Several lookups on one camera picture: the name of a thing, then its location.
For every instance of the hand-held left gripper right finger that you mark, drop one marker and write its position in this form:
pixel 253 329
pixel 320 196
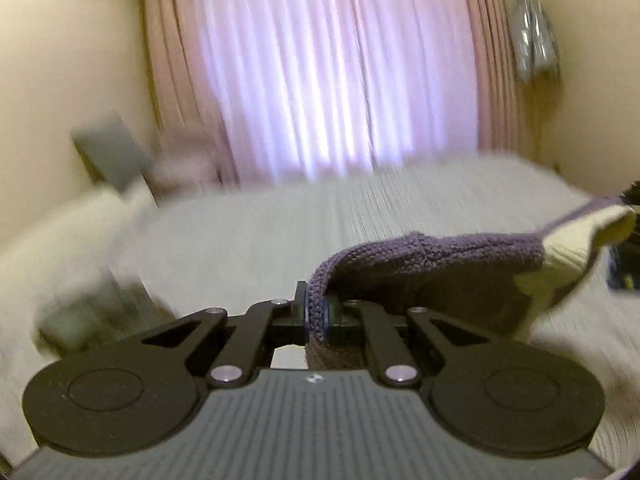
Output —
pixel 328 317

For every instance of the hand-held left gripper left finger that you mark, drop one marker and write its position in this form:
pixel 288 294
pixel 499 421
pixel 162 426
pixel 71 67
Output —
pixel 300 310

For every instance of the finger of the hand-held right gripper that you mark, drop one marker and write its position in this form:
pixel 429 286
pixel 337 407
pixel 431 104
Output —
pixel 631 194

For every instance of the purple and cream knit sweater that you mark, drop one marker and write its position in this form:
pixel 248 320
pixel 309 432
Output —
pixel 440 265

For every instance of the green crumpled clothes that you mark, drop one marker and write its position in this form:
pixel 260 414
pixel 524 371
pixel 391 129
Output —
pixel 85 317

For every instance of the bed with striped cover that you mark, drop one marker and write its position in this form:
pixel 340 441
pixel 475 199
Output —
pixel 240 240

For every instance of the wooden coat stand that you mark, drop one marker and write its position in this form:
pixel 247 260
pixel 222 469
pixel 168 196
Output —
pixel 536 120

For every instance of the pink crumpled blanket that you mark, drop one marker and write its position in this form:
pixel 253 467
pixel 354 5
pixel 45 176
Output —
pixel 185 167

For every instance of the pink curtain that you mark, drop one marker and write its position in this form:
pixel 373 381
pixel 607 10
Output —
pixel 175 70
pixel 492 70

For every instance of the silver hanging garment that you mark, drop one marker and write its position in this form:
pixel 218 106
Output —
pixel 532 35

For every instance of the sheer white curtain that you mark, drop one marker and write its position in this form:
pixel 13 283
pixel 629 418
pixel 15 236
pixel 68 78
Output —
pixel 325 70

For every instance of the grey pillow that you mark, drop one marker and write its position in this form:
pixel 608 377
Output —
pixel 112 152

